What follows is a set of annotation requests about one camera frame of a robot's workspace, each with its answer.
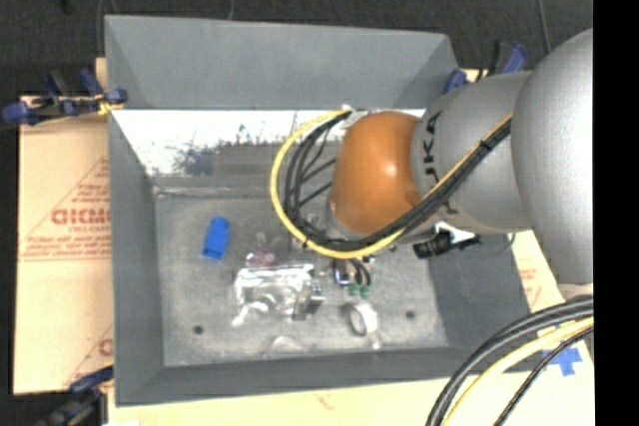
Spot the clear flat glass thing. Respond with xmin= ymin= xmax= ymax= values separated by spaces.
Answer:
xmin=269 ymin=335 xmax=307 ymax=354

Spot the clear purple small thing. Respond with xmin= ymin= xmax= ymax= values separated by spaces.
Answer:
xmin=246 ymin=233 xmax=281 ymax=268

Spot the grey metal bin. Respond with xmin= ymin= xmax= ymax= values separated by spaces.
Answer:
xmin=103 ymin=14 xmax=533 ymax=405

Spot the blue plastic block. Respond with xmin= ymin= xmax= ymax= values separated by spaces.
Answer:
xmin=201 ymin=215 xmax=232 ymax=262

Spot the brown cardboard board, red print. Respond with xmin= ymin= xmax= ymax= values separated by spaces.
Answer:
xmin=12 ymin=57 xmax=568 ymax=396

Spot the white ring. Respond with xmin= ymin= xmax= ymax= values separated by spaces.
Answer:
xmin=342 ymin=301 xmax=381 ymax=337

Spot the black cylinder on white bracket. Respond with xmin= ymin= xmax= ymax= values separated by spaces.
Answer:
xmin=412 ymin=221 xmax=483 ymax=260

